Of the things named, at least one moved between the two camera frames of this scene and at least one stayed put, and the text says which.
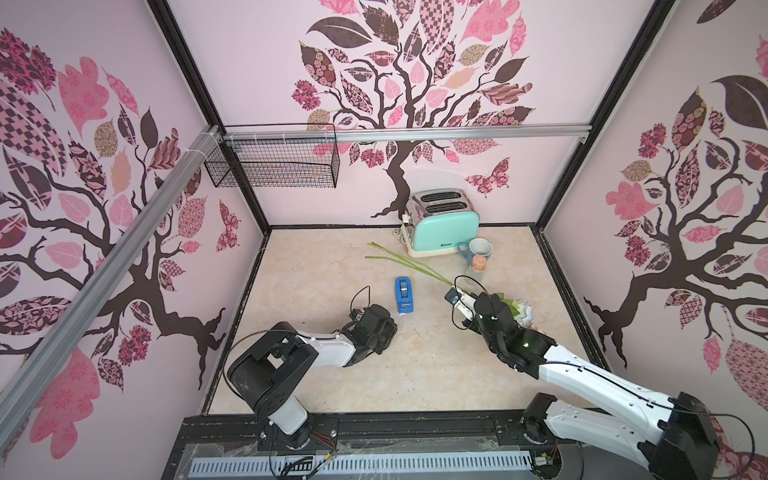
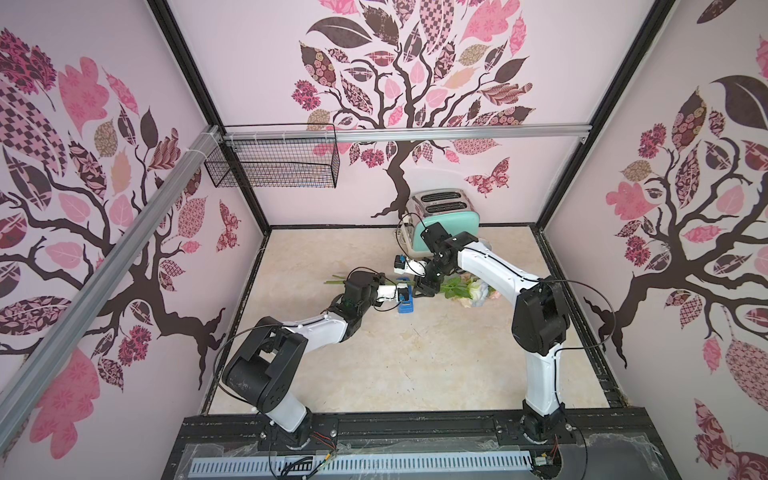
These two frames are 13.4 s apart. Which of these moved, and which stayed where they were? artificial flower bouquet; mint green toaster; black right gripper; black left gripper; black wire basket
Moved: black right gripper; artificial flower bouquet; black left gripper
Stayed: black wire basket; mint green toaster
